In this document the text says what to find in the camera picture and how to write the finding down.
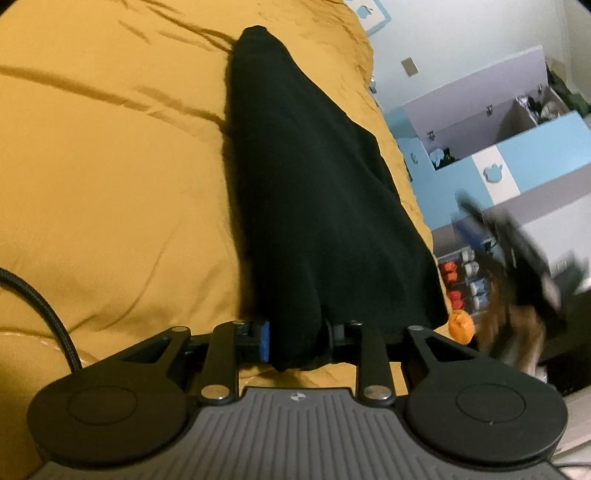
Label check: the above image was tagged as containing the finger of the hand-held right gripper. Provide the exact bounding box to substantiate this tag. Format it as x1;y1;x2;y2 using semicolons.
454;188;497;252
487;207;552;280

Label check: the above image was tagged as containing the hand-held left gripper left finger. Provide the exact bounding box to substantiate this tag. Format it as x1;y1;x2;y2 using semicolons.
121;319;272;401

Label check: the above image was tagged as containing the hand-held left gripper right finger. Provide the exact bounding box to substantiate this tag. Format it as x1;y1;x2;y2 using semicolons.
322;319;482;403

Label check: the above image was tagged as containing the black garment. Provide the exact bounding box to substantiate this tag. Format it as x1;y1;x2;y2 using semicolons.
223;25;450;372

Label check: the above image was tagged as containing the person's right hand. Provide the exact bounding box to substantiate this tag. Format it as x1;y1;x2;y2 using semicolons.
480;284;551;372

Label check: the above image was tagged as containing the shelf rack with small toys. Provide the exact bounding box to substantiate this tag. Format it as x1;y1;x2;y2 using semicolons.
436;247;494;315

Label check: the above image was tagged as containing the blue white storage cabinet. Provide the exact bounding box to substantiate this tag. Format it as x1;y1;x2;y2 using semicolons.
384;44;591;333

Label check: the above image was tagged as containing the orange round toy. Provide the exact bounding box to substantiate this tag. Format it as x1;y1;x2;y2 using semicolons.
449;310;476;345

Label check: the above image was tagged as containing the yellow blanket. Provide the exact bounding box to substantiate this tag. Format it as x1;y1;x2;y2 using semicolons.
0;0;437;462

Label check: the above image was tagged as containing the blue white headboard panel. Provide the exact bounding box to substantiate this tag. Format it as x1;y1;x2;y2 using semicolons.
344;0;392;34

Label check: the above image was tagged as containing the black braided cable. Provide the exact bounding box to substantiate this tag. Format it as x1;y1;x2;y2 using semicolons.
0;267;85;376

